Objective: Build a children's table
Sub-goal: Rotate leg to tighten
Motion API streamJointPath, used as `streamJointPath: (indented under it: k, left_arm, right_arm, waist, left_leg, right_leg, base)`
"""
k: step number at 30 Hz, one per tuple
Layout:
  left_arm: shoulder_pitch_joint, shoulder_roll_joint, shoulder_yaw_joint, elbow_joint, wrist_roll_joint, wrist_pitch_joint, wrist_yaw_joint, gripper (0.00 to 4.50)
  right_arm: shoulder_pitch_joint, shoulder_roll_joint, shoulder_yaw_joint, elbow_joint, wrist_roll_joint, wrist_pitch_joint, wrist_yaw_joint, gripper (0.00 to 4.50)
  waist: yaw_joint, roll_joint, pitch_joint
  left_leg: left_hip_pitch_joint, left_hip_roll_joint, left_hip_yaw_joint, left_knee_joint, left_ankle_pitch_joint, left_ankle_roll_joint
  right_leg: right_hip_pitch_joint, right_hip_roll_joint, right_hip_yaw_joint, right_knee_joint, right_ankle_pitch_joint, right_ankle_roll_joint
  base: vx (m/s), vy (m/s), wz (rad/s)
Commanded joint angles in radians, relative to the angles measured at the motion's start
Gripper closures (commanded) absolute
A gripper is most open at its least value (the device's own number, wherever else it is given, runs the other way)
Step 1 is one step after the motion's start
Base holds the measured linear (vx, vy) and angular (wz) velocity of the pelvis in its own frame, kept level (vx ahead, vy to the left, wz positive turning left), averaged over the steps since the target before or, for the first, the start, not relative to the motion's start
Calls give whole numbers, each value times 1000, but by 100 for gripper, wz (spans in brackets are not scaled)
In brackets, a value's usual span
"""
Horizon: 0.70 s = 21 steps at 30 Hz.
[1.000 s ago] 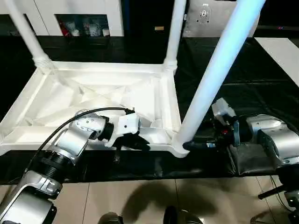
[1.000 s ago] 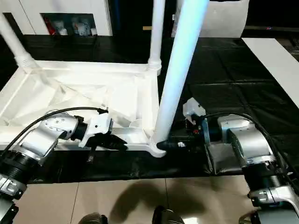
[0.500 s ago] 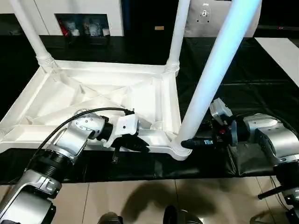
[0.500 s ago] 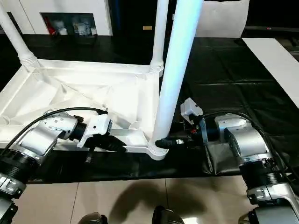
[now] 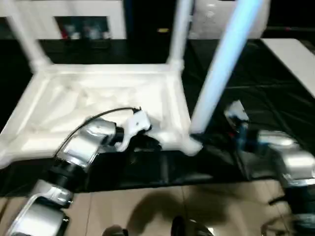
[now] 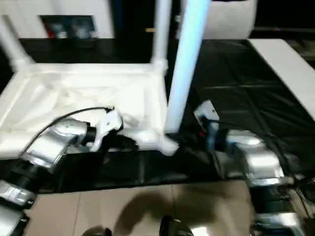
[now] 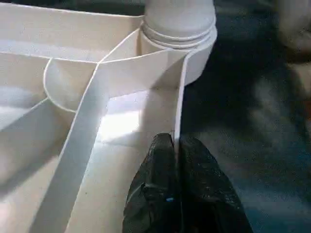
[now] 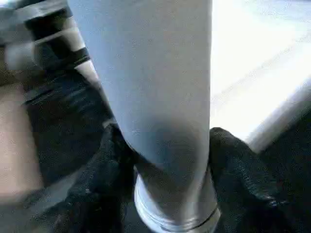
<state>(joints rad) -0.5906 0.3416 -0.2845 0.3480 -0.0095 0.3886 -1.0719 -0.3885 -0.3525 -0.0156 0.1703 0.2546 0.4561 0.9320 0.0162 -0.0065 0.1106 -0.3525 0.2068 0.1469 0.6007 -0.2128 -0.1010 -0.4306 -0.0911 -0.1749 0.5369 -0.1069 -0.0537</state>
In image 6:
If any white plastic table top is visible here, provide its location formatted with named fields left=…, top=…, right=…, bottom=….
left=0, top=58, right=180, bottom=160

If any white plastic table leg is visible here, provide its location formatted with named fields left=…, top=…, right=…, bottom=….
left=152, top=0, right=172, bottom=72
left=0, top=14, right=32, bottom=72
left=164, top=0, right=211, bottom=135

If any black work mat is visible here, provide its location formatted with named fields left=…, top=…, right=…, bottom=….
left=0, top=36, right=315, bottom=195

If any black right robot foot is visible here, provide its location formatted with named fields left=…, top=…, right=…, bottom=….
left=159, top=215, right=195, bottom=236

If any grey cushion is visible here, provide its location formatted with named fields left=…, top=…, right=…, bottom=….
left=204, top=0, right=258, bottom=40

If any black cabinet with gold label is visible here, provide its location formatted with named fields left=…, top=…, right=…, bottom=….
left=113, top=0, right=183, bottom=64

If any red bottle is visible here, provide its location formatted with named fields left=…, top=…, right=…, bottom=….
left=46, top=22, right=56, bottom=39

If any black bar with red light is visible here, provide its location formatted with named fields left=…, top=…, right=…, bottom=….
left=253, top=26, right=315, bottom=32

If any white sideboard with glass doors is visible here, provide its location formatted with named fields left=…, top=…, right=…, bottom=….
left=0, top=0, right=116, bottom=39

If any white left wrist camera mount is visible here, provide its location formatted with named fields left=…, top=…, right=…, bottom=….
left=92, top=110, right=124, bottom=153

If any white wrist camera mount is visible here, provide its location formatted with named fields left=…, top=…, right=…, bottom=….
left=193, top=99, right=221, bottom=152
left=92, top=110, right=124, bottom=153

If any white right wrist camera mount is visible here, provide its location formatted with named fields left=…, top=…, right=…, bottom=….
left=193, top=99, right=221, bottom=152

